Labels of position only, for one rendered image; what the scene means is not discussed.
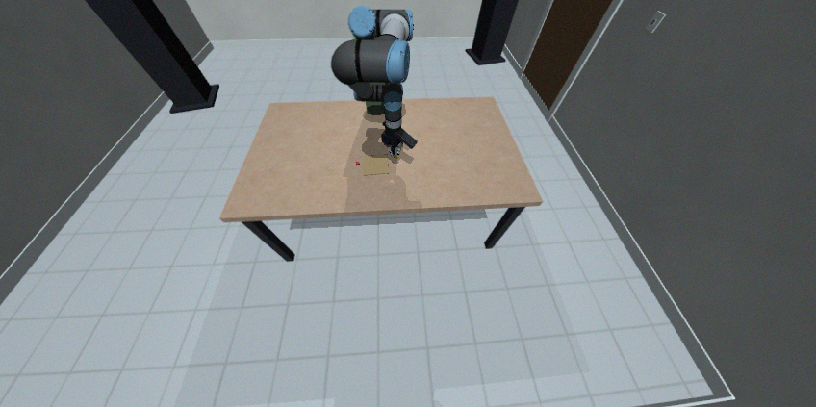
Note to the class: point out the beige flat mat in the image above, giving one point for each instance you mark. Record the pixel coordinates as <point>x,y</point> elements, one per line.
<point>376,164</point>

